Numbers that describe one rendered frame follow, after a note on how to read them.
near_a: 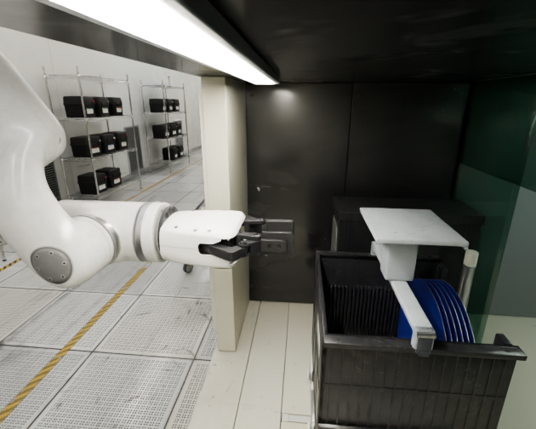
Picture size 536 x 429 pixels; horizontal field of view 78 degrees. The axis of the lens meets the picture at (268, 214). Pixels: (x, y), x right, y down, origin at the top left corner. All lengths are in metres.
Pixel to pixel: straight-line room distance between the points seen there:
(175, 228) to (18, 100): 0.25
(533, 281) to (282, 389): 0.63
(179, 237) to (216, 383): 0.35
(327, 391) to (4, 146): 0.47
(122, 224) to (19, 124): 0.17
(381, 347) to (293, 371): 0.34
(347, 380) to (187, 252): 0.24
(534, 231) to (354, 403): 0.63
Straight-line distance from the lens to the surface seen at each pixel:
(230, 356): 0.75
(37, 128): 0.51
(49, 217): 0.43
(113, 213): 0.48
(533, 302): 1.03
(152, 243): 0.45
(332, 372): 0.43
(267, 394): 0.67
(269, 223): 0.47
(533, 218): 0.93
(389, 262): 0.46
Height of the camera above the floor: 1.36
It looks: 19 degrees down
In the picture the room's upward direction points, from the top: straight up
